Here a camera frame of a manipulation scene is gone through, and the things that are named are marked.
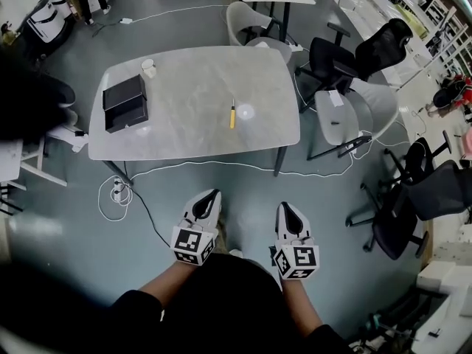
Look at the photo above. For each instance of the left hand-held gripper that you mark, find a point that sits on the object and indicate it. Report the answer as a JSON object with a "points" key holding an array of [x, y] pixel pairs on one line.
{"points": [[190, 243]]}

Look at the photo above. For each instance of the white and black mobile robot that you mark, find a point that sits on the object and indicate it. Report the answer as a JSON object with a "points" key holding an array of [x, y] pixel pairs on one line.
{"points": [[46, 24]]}

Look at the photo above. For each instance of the black box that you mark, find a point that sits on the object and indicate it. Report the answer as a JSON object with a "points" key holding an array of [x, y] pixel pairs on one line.
{"points": [[125, 103]]}

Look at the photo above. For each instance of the grey shell chair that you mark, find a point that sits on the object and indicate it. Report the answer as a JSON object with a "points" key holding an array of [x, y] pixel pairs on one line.
{"points": [[339, 120], [243, 20]]}

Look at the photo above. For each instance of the black mesh office chair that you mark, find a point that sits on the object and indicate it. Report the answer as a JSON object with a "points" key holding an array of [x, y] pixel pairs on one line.
{"points": [[380, 50], [435, 194]]}

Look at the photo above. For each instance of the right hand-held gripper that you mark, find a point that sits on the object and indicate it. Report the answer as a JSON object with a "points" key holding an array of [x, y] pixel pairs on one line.
{"points": [[296, 262]]}

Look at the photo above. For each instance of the white side table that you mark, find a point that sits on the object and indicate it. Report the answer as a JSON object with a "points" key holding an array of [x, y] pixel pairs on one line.
{"points": [[11, 160]]}

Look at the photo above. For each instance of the white paper tag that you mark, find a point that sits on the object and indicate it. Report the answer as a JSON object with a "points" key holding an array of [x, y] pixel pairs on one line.
{"points": [[335, 98]]}

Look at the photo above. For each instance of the person's left forearm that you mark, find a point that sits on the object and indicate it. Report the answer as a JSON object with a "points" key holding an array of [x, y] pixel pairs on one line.
{"points": [[166, 278]]}

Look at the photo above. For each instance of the person's white shoe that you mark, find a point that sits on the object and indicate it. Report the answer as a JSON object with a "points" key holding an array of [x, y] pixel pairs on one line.
{"points": [[236, 251]]}

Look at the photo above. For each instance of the person's right forearm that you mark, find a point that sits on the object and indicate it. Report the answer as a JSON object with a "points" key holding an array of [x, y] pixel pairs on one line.
{"points": [[300, 308]]}

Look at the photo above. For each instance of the person's black shirt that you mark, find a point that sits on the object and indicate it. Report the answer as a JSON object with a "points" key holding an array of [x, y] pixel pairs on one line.
{"points": [[228, 308]]}

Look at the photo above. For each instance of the white mug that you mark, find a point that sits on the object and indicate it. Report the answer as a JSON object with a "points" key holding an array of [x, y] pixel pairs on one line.
{"points": [[149, 68]]}

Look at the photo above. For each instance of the white power strip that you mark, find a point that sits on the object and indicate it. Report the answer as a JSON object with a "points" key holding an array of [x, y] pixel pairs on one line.
{"points": [[117, 190]]}

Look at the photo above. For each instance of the white shelving unit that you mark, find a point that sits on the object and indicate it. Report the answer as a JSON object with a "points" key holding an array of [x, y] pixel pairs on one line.
{"points": [[448, 24]]}

